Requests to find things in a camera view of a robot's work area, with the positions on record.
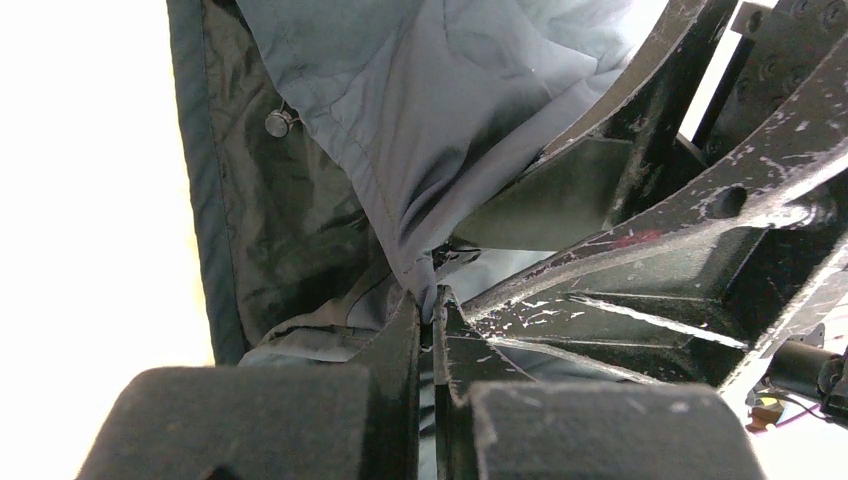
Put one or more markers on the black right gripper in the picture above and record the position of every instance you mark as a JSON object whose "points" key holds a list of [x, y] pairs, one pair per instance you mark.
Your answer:
{"points": [[581, 181]]}

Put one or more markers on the grey gradient zip jacket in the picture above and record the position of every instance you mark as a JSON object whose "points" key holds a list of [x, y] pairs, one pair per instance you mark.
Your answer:
{"points": [[333, 147]]}

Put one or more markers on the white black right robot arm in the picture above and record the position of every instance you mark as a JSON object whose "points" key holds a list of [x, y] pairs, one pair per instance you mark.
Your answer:
{"points": [[805, 371]]}

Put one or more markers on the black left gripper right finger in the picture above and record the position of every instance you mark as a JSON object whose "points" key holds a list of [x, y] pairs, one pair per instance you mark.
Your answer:
{"points": [[495, 421]]}

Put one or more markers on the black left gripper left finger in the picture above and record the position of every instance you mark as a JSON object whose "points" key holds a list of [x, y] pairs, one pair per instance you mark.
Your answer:
{"points": [[355, 420]]}

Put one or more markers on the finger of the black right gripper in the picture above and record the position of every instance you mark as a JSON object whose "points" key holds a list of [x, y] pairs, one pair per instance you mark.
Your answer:
{"points": [[711, 267]]}

